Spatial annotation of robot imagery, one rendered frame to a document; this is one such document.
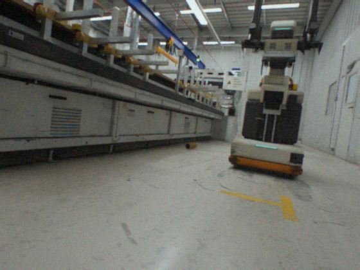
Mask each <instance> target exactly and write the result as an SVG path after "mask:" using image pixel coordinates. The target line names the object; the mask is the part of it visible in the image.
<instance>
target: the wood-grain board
mask: <svg viewBox="0 0 360 270"><path fill-rule="evenodd" d="M3 1H4V2H6V3H9V4H10V5H12V6H15V7H17V8H18V9H20V10H23V11H24V12H26V13H29V14H31V15H32V16H36V15H37V13H36V12H34V11H33V5H31V4H29V3H27V2H25V1H22V0H3ZM52 25H54V26H55V27H58V28H60V29H61V30H64V31H66V32H68V33H70V34H72V35H74V36H76V32H74V31H72V29H71V28H72V26H71V25H68V24H67V23H66V25H65V26H56V25H55V24H53V23H52ZM98 47H99V48H101V49H103V46H102V45H99V44H98ZM154 74H155V75H156V76H158V77H160V78H162V79H165V80H167V81H168V82H170V83H172V84H174V85H175V84H176V81H175V80H173V79H171V78H168V77H167V76H165V75H164V74H161V73H154Z"/></svg>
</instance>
